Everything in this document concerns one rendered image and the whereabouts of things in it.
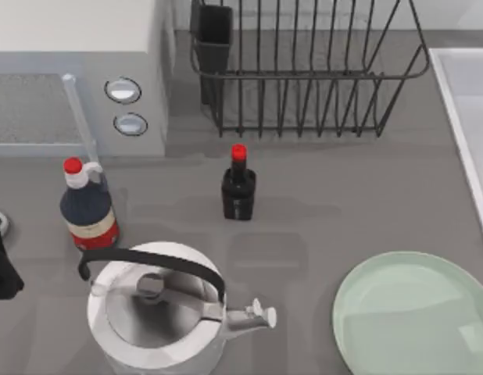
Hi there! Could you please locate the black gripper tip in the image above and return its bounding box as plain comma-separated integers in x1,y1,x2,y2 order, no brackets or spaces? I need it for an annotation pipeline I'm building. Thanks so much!
0,199,25,301

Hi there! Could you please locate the pale green plate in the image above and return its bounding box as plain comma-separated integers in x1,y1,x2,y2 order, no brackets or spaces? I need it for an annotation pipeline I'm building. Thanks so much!
332,251,483,375

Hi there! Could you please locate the pale microwave oven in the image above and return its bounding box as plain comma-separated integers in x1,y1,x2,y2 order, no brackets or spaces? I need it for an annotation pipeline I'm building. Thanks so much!
0,0,177,159

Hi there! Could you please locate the dark jug bottle red label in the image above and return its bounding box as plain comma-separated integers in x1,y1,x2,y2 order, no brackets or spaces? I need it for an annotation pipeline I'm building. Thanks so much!
59,156,120,252

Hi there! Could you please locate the microwave door handle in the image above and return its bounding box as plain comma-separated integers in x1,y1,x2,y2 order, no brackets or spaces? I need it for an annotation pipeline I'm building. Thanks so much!
62,73,100,164

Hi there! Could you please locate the silver kettle black handle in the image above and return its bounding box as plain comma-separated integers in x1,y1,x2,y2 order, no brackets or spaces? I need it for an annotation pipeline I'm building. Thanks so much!
77,241,278,375

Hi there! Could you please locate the small microwave knob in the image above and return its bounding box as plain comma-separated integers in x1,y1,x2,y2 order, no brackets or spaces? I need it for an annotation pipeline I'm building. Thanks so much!
113,112,149,138

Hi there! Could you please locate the dark wire dish rack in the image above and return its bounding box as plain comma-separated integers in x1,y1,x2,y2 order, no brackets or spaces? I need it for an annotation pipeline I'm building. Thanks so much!
189,0,430,138

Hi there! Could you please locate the large microwave knob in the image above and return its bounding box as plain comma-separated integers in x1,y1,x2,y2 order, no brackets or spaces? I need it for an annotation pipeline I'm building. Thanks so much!
104,77,143,105

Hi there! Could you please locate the small black bottle red cap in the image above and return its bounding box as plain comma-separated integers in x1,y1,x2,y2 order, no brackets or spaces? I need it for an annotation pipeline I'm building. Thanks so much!
220,143,257,222

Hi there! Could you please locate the dark cutlery holder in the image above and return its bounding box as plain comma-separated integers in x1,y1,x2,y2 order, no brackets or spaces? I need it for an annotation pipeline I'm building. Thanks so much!
190,0,234,105

